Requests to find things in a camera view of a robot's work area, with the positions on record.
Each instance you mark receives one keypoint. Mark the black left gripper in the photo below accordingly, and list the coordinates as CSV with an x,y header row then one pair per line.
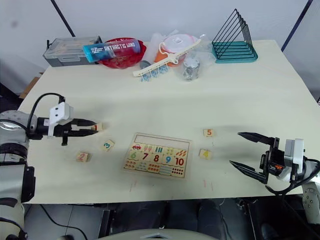
x,y
60,131

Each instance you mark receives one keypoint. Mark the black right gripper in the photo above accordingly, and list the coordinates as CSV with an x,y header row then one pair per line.
x,y
271,162

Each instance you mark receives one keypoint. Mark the wooden number 1 tile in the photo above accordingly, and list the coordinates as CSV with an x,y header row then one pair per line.
x,y
99,127

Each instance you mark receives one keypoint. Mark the wooden number 2 tile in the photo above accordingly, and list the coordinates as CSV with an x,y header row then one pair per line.
x,y
83,156

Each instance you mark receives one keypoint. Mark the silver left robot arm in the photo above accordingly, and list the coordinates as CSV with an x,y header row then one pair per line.
x,y
12,125

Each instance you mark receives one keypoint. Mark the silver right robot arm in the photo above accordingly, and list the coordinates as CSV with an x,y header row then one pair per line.
x,y
310,200

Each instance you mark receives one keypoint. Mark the wooden number 3 tile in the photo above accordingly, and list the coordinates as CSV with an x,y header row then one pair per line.
x,y
107,145

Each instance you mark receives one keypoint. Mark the wooden number 4 tile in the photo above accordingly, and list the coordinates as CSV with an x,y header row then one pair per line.
x,y
205,154

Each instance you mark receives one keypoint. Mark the wooden number 5 tile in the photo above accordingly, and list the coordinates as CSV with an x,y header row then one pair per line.
x,y
209,132

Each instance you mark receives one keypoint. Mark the wooden number 6 tile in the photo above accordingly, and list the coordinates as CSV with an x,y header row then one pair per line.
x,y
133,156

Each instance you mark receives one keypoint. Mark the wooden number 7 tile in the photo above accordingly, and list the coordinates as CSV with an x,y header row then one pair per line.
x,y
145,157

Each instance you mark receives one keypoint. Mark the wooden number 10 tile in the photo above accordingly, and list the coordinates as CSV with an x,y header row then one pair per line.
x,y
180,161

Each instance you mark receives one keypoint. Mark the wooden number 8 tile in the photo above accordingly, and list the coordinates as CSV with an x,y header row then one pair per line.
x,y
156,158

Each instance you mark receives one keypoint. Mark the wooden number puzzle board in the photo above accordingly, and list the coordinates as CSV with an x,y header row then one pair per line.
x,y
162,138

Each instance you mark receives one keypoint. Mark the wooden number 9 tile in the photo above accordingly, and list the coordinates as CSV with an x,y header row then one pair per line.
x,y
168,159

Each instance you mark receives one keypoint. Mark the red car picture tile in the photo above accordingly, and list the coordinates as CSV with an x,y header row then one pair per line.
x,y
136,147

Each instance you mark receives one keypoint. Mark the six red items picture tile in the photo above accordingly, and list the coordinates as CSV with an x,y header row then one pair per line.
x,y
130,165

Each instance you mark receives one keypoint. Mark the ice pops picture tile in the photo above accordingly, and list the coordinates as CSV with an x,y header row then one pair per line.
x,y
148,148

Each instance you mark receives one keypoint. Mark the seven blue items picture tile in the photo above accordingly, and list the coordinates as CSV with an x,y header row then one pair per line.
x,y
142,165

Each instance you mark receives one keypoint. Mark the red plastic bowl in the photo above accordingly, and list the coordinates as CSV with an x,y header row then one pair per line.
x,y
120,63

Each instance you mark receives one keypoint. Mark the dark rounded shape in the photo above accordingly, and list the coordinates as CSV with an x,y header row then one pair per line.
x,y
212,217

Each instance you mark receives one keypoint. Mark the ten dark dots picture tile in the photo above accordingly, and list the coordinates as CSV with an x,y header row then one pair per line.
x,y
178,171

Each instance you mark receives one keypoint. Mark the blue bars picture tile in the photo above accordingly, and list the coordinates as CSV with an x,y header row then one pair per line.
x,y
159,149

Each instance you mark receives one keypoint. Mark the eight red items picture tile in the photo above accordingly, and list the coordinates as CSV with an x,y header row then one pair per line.
x,y
153,167

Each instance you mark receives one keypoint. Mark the grey plastic tool box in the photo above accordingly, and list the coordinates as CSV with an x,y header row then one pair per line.
x,y
62,50

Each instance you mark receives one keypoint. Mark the blue Antarctic Wind package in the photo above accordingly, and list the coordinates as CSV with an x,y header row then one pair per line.
x,y
112,47

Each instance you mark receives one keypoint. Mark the grey tape roll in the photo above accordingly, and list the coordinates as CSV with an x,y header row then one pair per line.
x,y
144,64

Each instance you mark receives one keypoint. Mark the nine blue stripes picture tile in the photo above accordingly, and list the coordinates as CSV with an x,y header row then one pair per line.
x,y
165,170

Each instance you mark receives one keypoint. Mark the cream hanger with blue clips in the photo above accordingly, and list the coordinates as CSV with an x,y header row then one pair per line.
x,y
162,62

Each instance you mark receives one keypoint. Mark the clear bag with metal parts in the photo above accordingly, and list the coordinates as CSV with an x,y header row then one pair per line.
x,y
190,70

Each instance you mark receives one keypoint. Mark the dark diagonal pole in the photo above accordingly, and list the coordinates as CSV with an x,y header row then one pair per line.
x,y
296,26
65,21

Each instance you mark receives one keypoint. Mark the crumpled clear plastic wrap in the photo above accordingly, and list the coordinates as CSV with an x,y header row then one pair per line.
x,y
156,40

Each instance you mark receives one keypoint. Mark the orange bucket with white lid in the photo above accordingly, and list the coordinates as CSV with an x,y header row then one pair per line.
x,y
175,41

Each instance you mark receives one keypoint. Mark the grey robot torso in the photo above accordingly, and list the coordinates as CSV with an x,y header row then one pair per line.
x,y
155,236

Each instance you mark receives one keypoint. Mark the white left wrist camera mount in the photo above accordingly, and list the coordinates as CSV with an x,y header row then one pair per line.
x,y
58,112

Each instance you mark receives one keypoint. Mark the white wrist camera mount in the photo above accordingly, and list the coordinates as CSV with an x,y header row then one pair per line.
x,y
297,150
58,112

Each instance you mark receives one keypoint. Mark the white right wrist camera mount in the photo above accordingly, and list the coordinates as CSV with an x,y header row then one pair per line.
x,y
297,150

